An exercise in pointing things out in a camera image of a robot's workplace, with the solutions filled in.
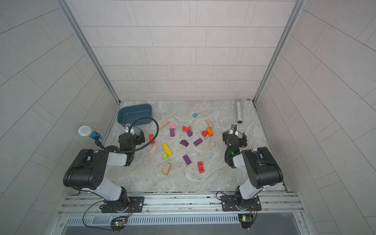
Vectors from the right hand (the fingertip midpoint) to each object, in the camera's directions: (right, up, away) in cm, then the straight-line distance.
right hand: (235, 130), depth 94 cm
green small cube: (-45, -15, -7) cm, 47 cm away
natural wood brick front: (-42, -20, -13) cm, 48 cm away
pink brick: (-42, +2, +8) cm, 43 cm away
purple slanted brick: (-24, -8, 0) cm, 26 cm away
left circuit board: (-60, -39, -30) cm, 77 cm away
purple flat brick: (-31, -17, -7) cm, 36 cm away
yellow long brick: (-43, -12, -4) cm, 45 cm away
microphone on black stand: (-77, +2, -25) cm, 81 cm away
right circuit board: (-2, -39, -26) cm, 47 cm away
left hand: (-64, 0, +1) cm, 64 cm away
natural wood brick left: (-52, -11, -5) cm, 53 cm away
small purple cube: (-30, -3, +4) cm, 30 cm away
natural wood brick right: (-16, +3, +8) cm, 18 cm away
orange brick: (-16, -2, +3) cm, 17 cm away
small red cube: (-20, -3, +3) cm, 20 cm away
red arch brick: (-32, 0, +5) cm, 33 cm away
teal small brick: (-26, +9, +15) cm, 31 cm away
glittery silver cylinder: (+7, +18, +18) cm, 27 cm away
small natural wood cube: (-15, -9, -2) cm, 17 cm away
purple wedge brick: (-33, -8, 0) cm, 34 cm away
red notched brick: (-23, -20, -11) cm, 32 cm away
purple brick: (-42, -2, +3) cm, 42 cm away
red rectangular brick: (-55, -5, 0) cm, 55 cm away
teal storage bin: (-76, +9, +11) cm, 77 cm away
